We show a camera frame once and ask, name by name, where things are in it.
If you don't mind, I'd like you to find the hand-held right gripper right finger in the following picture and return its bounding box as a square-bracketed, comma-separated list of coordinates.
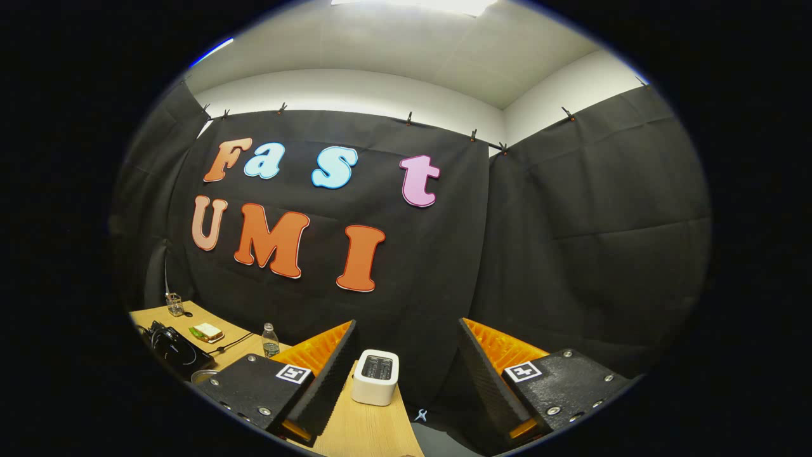
[458, 317, 636, 443]

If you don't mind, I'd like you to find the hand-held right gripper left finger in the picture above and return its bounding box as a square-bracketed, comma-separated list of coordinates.
[193, 319, 358, 446]

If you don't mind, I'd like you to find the black induction cooktop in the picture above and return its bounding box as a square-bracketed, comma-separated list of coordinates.
[138, 321, 215, 380]

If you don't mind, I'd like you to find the white toaster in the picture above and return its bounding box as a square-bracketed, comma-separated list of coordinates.
[351, 348, 400, 407]

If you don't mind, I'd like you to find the sandwich with lettuce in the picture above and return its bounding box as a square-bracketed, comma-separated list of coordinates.
[188, 322, 225, 344]

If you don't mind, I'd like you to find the row of black cloth clips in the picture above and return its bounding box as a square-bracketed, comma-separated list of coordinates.
[200, 76, 648, 155]

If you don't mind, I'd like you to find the ceiling light panel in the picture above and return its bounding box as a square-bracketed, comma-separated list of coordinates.
[330, 0, 502, 18]

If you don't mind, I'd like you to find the thin black cable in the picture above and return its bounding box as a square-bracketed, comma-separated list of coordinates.
[208, 333, 256, 356]

